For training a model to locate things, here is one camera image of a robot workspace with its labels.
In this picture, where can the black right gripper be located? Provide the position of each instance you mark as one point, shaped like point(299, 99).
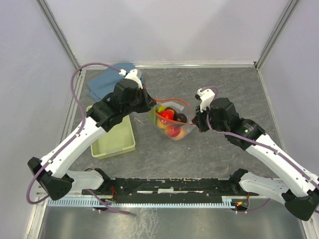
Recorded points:
point(198, 119)

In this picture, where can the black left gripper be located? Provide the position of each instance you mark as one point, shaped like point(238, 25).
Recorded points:
point(148, 101)

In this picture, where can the green lettuce leaves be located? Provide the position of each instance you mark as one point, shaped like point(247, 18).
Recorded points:
point(152, 116)

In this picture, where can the yellow banana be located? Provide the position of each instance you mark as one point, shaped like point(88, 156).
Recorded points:
point(160, 109)

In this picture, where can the purple eggplant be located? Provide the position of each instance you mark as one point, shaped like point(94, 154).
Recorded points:
point(170, 109)

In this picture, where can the small orange fruit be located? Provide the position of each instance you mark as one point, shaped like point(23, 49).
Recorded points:
point(161, 124)

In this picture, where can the orange peach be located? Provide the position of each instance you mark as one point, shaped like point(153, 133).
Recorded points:
point(180, 135)

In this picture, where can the clear zip top bag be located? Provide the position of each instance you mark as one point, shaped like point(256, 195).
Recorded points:
point(180, 106)

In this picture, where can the red apple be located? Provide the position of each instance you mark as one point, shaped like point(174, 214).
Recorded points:
point(172, 131)

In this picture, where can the red pepper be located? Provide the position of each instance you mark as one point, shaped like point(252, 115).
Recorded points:
point(167, 115)

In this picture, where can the dark purple fruit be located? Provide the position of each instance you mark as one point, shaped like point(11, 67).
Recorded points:
point(180, 117)

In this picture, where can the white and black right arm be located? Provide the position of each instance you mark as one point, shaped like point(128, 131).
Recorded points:
point(298, 188)

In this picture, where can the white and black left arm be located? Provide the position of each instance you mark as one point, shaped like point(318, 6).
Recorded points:
point(52, 171)

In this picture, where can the blue cloth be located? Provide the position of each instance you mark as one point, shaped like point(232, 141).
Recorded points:
point(103, 84)

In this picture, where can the pale green perforated basket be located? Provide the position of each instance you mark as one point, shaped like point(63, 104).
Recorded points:
point(119, 140)

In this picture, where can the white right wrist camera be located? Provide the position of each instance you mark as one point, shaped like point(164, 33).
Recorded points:
point(205, 96)

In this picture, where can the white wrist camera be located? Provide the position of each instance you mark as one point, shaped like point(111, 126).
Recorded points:
point(205, 96)
point(134, 75)

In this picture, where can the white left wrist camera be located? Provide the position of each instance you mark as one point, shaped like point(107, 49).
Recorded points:
point(134, 75)

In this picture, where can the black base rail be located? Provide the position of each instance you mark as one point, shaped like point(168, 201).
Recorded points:
point(170, 191)

